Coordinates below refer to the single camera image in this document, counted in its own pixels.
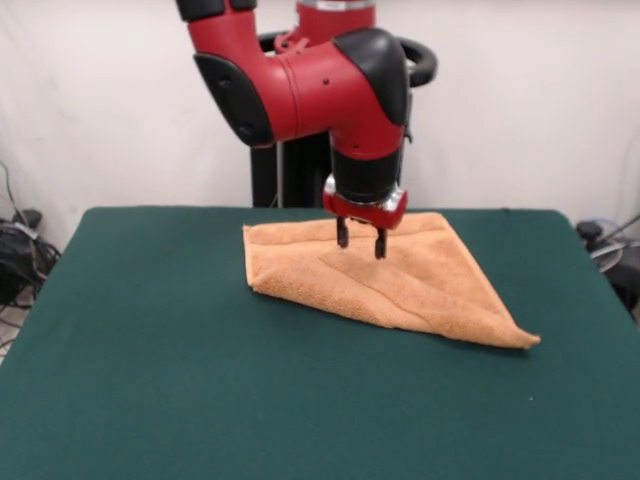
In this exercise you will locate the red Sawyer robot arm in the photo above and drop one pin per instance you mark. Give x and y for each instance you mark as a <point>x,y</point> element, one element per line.
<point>320,90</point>

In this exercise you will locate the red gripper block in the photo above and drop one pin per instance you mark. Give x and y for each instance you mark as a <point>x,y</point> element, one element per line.
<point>365,214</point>

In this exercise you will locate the tan terry towel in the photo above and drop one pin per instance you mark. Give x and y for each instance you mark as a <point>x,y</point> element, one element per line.
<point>380,280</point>

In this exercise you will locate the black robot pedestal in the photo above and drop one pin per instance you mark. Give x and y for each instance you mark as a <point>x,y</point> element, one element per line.
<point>265,175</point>

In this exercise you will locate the dark green table cloth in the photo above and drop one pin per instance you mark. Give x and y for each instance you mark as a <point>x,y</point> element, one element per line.
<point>200,375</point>

